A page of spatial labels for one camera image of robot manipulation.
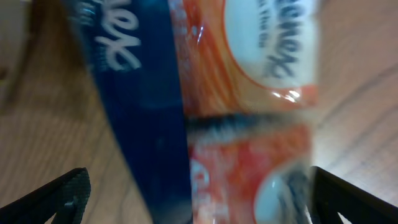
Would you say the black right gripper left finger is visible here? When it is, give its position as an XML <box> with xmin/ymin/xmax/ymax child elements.
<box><xmin>1</xmin><ymin>168</ymin><xmax>91</xmax><ymax>224</ymax></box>

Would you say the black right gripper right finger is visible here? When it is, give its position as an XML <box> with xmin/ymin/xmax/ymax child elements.
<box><xmin>307</xmin><ymin>166</ymin><xmax>397</xmax><ymax>224</ymax></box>

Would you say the blue tissue multipack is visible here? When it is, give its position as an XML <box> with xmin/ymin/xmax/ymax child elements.
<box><xmin>63</xmin><ymin>0</ymin><xmax>320</xmax><ymax>223</ymax></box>

